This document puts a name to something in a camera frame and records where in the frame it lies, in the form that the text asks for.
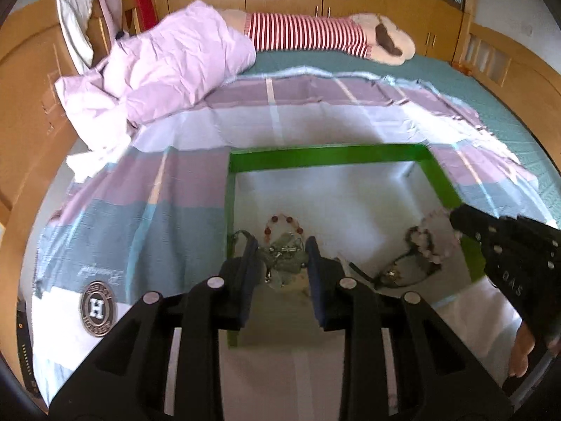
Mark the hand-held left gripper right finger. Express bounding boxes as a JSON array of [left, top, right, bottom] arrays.
[[305, 236, 513, 421]]

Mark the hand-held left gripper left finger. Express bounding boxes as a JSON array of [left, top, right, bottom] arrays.
[[48, 237, 264, 421]]

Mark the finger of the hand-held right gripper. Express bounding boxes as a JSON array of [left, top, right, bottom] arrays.
[[450, 204, 498, 248]]

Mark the red and pink bead bracelet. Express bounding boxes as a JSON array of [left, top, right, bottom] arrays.
[[263, 214, 305, 246]]

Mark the pale pink bead bracelet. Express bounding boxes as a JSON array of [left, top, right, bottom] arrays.
[[414, 209, 463, 259]]

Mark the brown wooden bead bracelet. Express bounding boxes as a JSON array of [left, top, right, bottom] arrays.
[[404, 225, 424, 250]]

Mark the green cardboard box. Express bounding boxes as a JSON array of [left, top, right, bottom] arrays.
[[223, 142, 487, 352]]

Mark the person's right hand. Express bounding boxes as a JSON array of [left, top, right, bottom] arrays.
[[508, 319, 536, 379]]

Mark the patchwork bedsheet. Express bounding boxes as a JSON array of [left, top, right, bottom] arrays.
[[33, 66, 540, 408]]

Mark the wooden footboard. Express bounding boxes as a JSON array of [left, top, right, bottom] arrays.
[[451, 13, 561, 185]]

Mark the pink quilt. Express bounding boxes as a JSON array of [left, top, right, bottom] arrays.
[[56, 0, 257, 150]]

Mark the black flat device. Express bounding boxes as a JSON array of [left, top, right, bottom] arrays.
[[16, 300, 42, 397]]

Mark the red cloth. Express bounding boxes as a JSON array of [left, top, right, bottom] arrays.
[[133, 0, 158, 33]]

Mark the wooden headboard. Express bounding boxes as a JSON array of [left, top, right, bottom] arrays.
[[0, 0, 167, 229]]

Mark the pink garment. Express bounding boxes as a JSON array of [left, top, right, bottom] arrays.
[[90, 0, 126, 36]]

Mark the white cloth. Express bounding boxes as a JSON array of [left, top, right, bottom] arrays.
[[53, 0, 95, 75]]

